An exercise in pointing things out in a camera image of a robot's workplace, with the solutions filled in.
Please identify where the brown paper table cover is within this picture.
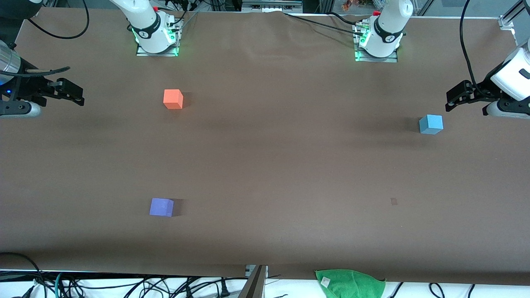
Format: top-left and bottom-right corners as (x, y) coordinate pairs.
(0, 7), (530, 286)

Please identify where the green cloth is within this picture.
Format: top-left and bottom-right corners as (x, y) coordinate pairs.
(315, 269), (386, 298)

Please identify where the orange block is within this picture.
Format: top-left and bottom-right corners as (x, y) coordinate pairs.
(163, 89), (184, 110)

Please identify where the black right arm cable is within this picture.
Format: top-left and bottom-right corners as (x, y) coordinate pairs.
(0, 0), (90, 77)

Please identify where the short black table cable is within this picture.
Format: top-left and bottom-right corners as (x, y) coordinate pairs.
(329, 12), (361, 24)

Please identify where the black looped floor cable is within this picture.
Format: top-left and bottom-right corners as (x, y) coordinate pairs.
(0, 252), (47, 298)

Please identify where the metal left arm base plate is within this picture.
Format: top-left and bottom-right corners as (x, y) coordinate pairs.
(354, 23), (398, 63)

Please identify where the grey metal post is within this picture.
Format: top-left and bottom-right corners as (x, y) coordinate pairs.
(238, 265), (268, 298)

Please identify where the long black table cable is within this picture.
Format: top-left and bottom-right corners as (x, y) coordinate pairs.
(284, 12), (365, 37)

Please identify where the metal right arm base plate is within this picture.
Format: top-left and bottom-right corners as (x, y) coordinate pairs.
(136, 19), (180, 57)

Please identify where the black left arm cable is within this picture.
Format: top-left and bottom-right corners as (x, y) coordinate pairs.
(460, 0), (493, 94)

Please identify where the blue block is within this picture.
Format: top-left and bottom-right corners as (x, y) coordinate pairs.
(419, 115), (444, 135)

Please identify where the purple block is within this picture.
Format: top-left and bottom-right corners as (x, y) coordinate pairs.
(149, 198), (175, 217)

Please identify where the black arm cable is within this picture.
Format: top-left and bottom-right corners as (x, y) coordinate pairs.
(0, 0), (90, 77)
(460, 0), (493, 94)

